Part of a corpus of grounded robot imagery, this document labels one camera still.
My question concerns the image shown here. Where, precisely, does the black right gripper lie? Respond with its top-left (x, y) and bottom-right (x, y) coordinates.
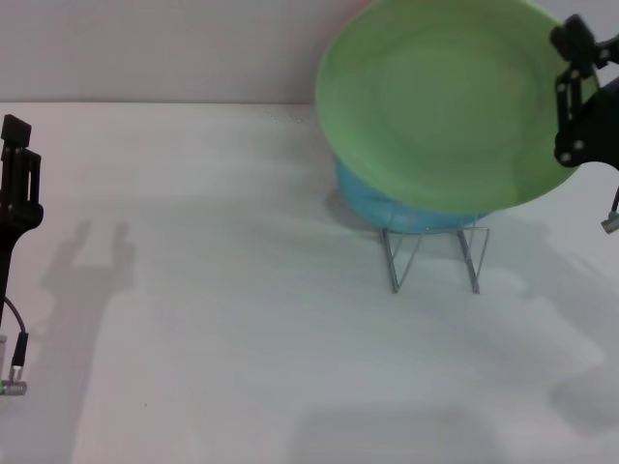
top-left (549, 14), bottom-right (619, 171)

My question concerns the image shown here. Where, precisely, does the green plastic plate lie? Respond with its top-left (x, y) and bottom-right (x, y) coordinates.
top-left (313, 0), bottom-right (604, 217)

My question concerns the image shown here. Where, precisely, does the right gripper cable with connector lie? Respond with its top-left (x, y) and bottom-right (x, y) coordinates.
top-left (601, 186), bottom-right (619, 236)

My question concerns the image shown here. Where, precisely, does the light blue plastic plate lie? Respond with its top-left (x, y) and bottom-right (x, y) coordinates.
top-left (335, 157), bottom-right (502, 236)

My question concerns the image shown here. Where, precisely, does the gripper cable with connector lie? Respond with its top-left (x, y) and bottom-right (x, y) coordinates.
top-left (0, 297), bottom-right (30, 396)
top-left (601, 186), bottom-right (619, 236)

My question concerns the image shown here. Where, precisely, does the left gripper cable with connector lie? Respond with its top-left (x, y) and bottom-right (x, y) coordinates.
top-left (0, 297), bottom-right (30, 396)

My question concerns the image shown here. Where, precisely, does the metal wire plate rack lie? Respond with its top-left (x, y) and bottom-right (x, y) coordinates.
top-left (381, 212), bottom-right (490, 295)

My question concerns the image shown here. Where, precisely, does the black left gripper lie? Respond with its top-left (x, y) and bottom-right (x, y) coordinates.
top-left (0, 114), bottom-right (45, 339)

